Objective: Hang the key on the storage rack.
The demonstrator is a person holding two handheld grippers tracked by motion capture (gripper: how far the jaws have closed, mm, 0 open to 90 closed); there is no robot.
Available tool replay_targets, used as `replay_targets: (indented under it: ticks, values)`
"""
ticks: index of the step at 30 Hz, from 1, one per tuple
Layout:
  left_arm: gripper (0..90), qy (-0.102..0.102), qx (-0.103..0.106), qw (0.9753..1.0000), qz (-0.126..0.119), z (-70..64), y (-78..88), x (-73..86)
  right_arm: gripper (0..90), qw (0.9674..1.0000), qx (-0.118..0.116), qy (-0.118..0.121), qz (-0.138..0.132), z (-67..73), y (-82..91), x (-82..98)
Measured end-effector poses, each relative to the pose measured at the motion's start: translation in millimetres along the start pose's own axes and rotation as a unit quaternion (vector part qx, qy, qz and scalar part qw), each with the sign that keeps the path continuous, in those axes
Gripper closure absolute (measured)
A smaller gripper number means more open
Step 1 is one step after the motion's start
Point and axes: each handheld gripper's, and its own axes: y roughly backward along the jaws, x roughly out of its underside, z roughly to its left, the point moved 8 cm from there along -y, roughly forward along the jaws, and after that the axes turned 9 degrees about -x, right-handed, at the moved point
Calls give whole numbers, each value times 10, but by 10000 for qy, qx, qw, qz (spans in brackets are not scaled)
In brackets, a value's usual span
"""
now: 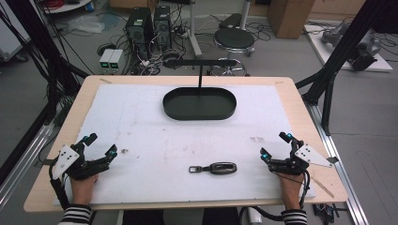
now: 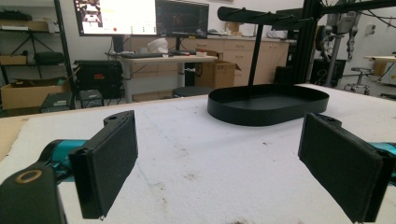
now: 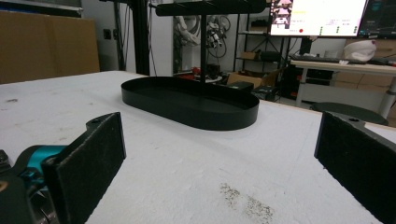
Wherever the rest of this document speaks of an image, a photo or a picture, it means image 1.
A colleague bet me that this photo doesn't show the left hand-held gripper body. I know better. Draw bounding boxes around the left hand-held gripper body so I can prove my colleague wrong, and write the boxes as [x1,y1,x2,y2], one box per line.
[51,140,111,182]

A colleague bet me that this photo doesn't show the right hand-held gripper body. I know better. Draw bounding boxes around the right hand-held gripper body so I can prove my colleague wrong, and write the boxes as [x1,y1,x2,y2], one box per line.
[268,139,340,176]

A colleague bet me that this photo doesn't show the person's left hand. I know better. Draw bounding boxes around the person's left hand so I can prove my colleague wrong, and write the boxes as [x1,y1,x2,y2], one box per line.
[69,173,100,206]

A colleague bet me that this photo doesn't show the person's right hand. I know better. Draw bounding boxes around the person's right hand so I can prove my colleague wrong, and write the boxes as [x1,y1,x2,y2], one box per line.
[277,172,306,211]

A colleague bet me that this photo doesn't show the thin wooden stick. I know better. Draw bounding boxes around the thin wooden stick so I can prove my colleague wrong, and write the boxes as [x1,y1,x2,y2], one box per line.
[309,175,336,199]

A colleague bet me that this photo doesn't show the dark key fob with clasp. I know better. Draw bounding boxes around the dark key fob with clasp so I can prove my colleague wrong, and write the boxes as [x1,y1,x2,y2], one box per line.
[188,161,238,176]

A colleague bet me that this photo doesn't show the small electronics board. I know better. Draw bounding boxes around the small electronics board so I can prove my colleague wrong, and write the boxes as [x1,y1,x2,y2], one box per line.
[312,202,346,225]

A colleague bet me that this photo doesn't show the white foam mat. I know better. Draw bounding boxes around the white foam mat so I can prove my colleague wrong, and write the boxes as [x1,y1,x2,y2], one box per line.
[52,83,317,206]

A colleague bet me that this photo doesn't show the white bench power supply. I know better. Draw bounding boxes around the white bench power supply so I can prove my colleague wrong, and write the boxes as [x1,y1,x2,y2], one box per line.
[99,48,115,75]
[108,49,125,75]

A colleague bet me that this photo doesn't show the black oval tray stand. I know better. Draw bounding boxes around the black oval tray stand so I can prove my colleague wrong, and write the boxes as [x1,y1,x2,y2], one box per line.
[161,58,238,122]

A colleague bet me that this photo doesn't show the white floor board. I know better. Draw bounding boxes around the white floor board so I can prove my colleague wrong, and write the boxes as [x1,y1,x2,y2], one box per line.
[303,23,394,73]

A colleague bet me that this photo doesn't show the black round stool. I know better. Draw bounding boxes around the black round stool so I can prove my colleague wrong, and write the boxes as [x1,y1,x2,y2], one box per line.
[207,26,256,77]

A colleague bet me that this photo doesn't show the clear plastic bag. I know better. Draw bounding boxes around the clear plastic bag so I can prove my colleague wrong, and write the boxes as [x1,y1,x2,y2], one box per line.
[66,13,106,35]

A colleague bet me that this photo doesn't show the grey robot device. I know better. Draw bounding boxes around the grey robot device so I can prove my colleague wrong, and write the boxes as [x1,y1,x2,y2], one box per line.
[320,21,382,72]

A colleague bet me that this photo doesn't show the brown cardboard box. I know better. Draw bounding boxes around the brown cardboard box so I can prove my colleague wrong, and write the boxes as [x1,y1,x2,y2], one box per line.
[267,0,316,40]

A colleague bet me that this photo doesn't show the large black computer tower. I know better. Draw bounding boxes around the large black computer tower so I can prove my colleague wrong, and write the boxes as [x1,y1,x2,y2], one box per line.
[125,7,155,61]

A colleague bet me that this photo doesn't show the slim black computer tower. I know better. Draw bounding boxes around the slim black computer tower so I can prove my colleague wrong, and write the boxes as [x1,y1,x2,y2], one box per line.
[152,5,173,52]

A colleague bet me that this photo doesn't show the white round table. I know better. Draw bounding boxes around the white round table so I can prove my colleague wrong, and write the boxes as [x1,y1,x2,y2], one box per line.
[42,0,92,14]

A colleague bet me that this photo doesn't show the white metal table leg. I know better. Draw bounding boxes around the white metal table leg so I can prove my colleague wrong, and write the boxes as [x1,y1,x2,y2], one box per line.
[187,0,204,59]

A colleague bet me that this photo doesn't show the left hand-held gripper cable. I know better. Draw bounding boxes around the left hand-held gripper cable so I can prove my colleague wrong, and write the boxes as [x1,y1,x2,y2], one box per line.
[48,157,71,211]

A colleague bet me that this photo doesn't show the aluminium rail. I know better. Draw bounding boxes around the aluminium rail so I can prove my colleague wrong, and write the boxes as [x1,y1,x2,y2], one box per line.
[0,124,54,209]
[304,102,371,225]

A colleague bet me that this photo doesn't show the black metal frame post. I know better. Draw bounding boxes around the black metal frame post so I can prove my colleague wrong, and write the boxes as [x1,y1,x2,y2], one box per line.
[0,0,90,188]
[295,0,398,137]

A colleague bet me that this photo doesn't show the tangle of floor cables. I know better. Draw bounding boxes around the tangle of floor cables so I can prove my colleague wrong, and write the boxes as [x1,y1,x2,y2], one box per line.
[97,22,195,77]

